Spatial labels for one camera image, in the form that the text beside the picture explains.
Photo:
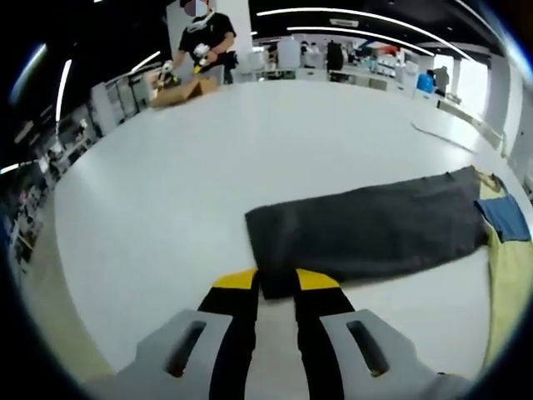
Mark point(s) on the black hanging jacket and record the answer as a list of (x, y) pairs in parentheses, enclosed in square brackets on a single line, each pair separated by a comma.
[(335, 56)]

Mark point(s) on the brown cardboard box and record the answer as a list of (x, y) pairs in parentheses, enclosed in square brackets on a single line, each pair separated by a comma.
[(179, 93)]

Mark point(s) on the white cabinet row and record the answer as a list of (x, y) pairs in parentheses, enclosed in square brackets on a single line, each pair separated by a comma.
[(358, 79)]

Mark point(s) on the yellow-green garment with dark sleeves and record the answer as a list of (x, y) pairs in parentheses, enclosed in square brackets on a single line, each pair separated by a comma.
[(375, 233)]

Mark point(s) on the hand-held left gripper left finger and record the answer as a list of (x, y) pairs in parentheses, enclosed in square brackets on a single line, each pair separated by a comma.
[(237, 325)]

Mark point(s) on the long ceiling light strip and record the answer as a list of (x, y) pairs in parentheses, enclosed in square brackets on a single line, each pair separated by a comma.
[(366, 16)]

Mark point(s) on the narrow white square pillar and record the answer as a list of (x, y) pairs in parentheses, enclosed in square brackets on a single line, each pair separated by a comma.
[(497, 87)]

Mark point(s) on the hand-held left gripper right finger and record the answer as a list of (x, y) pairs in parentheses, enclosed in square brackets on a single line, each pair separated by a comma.
[(320, 329)]

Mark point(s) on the wide white square pillar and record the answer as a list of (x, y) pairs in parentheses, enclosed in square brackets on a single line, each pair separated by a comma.
[(244, 25)]

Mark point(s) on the metal frame rack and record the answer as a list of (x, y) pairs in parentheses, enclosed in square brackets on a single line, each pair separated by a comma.
[(125, 98)]

